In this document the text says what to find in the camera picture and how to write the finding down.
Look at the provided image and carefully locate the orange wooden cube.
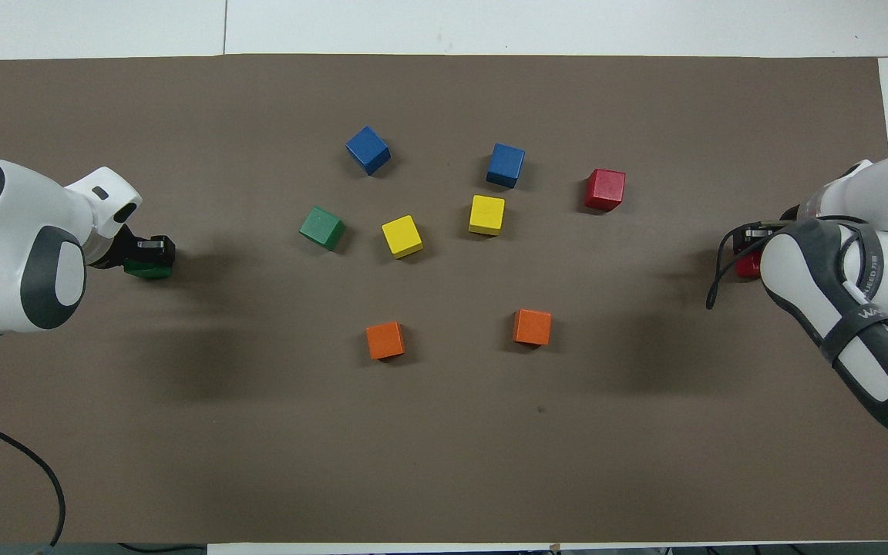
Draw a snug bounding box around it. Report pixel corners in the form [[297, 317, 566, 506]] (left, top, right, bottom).
[[365, 321, 406, 361], [513, 308, 553, 347]]

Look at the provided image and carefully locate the green wooden cube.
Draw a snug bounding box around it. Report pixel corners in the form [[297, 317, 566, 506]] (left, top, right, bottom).
[[123, 258, 174, 280], [299, 205, 347, 252]]

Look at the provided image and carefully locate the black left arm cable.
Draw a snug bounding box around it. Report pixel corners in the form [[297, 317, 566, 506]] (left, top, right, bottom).
[[0, 411, 68, 549]]

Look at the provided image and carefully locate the brown table mat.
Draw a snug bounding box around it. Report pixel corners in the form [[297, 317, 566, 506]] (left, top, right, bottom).
[[0, 54, 888, 544]]

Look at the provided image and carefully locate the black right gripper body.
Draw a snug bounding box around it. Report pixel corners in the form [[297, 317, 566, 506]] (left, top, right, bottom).
[[745, 204, 804, 252]]

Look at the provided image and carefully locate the black right arm strap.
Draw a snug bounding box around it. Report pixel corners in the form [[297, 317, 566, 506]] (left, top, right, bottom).
[[820, 307, 888, 365]]

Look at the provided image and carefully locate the blue wooden cube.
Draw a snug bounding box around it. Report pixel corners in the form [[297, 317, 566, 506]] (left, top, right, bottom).
[[345, 125, 392, 177], [486, 143, 526, 190]]

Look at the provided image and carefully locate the yellow wooden cube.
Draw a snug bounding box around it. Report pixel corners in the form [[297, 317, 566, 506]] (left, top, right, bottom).
[[381, 214, 425, 259], [468, 194, 506, 237]]

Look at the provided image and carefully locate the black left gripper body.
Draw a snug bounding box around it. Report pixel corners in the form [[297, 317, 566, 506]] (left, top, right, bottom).
[[96, 226, 154, 270]]

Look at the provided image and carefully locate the black cable at table edge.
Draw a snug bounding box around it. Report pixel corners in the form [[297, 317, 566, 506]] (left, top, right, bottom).
[[116, 542, 207, 553]]

